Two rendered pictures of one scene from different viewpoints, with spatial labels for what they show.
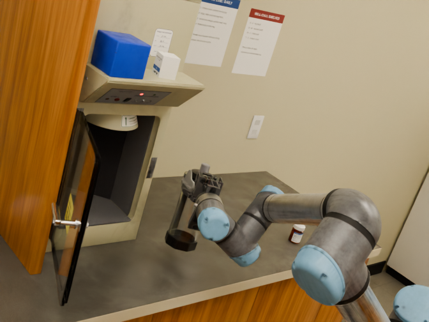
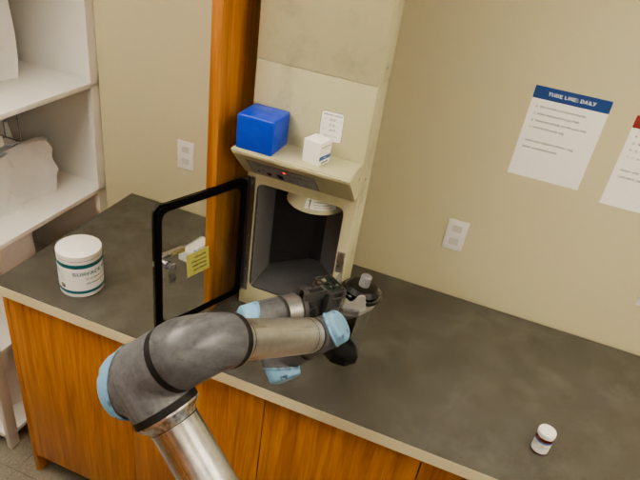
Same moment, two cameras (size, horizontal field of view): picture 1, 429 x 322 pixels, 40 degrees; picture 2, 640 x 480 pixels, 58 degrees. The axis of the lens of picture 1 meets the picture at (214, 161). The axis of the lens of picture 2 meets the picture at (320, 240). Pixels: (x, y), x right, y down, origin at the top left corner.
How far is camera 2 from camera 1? 142 cm
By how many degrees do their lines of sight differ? 57
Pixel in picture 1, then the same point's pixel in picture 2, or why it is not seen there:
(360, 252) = (133, 374)
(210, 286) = (325, 409)
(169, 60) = (310, 143)
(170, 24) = (339, 108)
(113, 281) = not seen: hidden behind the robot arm
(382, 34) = not seen: outside the picture
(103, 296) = not seen: hidden behind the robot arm
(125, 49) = (246, 122)
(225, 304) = (366, 449)
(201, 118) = (545, 251)
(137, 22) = (299, 101)
